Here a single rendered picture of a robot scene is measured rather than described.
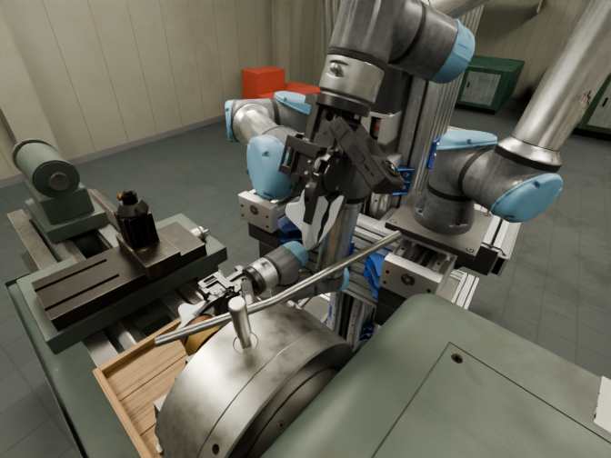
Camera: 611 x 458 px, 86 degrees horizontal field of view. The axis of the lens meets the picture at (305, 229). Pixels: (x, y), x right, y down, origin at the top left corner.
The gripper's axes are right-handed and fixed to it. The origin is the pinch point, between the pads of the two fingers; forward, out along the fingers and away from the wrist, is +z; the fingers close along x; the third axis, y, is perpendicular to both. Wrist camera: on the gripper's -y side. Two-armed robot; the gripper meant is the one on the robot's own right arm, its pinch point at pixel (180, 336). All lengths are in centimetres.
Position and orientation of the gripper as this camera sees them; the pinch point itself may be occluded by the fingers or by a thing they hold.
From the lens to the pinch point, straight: 71.1
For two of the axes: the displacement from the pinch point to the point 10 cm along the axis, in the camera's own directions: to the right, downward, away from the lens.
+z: -6.9, 4.0, -6.0
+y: -7.2, -4.2, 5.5
